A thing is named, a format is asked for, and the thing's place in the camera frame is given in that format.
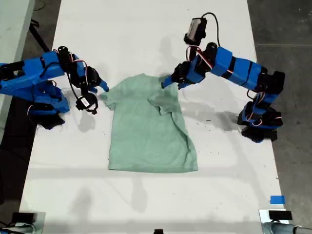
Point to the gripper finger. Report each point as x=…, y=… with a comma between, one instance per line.
x=170, y=81
x=93, y=90
x=182, y=85
x=104, y=85

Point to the pale green T-shirt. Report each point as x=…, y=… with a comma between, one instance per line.
x=146, y=141

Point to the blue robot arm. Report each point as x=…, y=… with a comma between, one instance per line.
x=24, y=75
x=243, y=69

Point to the black stand bar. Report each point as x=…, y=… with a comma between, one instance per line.
x=39, y=39

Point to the pale side table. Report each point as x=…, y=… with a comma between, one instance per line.
x=12, y=29

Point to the small black box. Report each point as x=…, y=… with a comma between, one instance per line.
x=280, y=215
x=23, y=217

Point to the blue tape square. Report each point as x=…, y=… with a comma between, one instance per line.
x=277, y=200

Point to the white metal plate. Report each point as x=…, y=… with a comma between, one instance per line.
x=263, y=215

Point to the grey metal tube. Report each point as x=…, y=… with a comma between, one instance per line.
x=280, y=229

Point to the camera black stalk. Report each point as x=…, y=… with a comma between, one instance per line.
x=84, y=90
x=194, y=51

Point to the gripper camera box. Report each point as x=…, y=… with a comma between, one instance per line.
x=195, y=30
x=84, y=101

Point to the small black mount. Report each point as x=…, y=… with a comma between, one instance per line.
x=158, y=231

